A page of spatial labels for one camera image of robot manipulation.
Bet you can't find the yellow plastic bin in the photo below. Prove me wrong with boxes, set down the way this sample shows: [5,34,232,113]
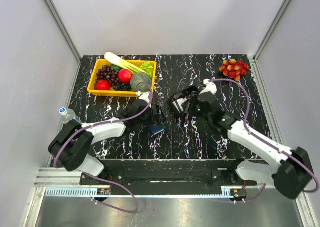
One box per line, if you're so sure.
[87,59,157,98]

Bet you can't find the green avocado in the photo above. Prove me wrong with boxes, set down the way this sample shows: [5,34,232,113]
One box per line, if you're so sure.
[110,64,122,71]

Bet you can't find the red apple upper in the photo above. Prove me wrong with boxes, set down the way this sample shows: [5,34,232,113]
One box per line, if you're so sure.
[118,69,133,84]

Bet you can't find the clear water bottle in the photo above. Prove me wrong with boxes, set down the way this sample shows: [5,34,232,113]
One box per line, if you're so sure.
[59,107,82,124]

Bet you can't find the green cantaloupe melon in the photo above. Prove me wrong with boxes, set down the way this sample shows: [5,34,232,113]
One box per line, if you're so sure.
[130,72,152,92]

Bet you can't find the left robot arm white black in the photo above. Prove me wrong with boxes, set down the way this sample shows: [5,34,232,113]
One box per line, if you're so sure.
[48,98,166,185]

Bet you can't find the red apple lower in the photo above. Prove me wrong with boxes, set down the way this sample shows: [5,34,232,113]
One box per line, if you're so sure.
[95,79,111,91]

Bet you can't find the black card tray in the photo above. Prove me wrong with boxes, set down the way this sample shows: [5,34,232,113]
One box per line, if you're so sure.
[167,85,200,118]

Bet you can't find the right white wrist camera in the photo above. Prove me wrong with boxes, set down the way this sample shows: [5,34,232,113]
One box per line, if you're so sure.
[200,79,217,95]

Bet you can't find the red apple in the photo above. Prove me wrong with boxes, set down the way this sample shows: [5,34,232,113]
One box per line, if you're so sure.
[118,69,133,84]
[95,79,111,91]

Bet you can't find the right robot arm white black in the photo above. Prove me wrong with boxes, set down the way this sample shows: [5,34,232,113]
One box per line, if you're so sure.
[187,90,314,200]

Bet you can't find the blue card holder wallet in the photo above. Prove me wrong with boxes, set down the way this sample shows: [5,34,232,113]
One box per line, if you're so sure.
[149,124,166,135]

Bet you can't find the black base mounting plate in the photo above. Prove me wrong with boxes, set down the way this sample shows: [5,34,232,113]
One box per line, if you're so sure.
[79,159,258,197]

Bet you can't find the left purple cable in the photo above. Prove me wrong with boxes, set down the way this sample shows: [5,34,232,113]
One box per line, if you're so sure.
[53,81,154,214]

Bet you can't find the white daikon radish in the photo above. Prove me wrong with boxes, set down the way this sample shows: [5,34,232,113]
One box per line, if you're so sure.
[104,52,145,74]

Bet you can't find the green lettuce leaf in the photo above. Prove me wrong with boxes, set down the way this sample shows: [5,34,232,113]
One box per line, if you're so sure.
[140,61,154,78]

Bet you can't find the red lychee bunch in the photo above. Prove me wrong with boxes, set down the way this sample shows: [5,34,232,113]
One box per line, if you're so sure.
[218,59,249,82]

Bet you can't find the purple grape bunch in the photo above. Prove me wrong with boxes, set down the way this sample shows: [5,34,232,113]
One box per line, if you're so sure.
[95,65,120,87]

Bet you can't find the dark blue grape bunch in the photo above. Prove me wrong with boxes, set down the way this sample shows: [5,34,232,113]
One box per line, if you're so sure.
[113,82,132,92]

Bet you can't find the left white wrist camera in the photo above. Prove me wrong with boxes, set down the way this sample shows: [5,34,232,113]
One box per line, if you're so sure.
[136,91,153,104]

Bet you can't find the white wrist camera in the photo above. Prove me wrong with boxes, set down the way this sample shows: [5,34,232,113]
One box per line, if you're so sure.
[136,91,153,104]
[200,79,217,95]

